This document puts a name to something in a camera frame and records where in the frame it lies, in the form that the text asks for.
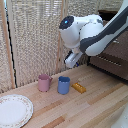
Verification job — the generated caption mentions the yellow block with white marks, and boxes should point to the yellow block with white marks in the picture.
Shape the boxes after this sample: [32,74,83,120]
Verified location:
[71,82,87,94]

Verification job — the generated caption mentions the blue cup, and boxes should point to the blue cup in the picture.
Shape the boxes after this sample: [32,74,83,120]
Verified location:
[57,75,72,96]

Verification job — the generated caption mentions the metal screen frame pole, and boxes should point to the metal screen frame pole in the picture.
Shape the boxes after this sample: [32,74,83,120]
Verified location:
[59,0,67,74]

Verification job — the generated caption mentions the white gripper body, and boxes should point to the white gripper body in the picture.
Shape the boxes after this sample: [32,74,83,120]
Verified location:
[64,49,83,70]

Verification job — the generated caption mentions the white patterned plate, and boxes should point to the white patterned plate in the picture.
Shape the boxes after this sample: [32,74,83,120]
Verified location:
[0,94,35,128]

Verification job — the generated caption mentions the pink cup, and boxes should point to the pink cup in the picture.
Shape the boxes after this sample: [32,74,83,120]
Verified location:
[37,73,54,93]

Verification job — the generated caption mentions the metal drawer handle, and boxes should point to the metal drawer handle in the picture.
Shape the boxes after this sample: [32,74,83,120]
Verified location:
[97,55,122,67]

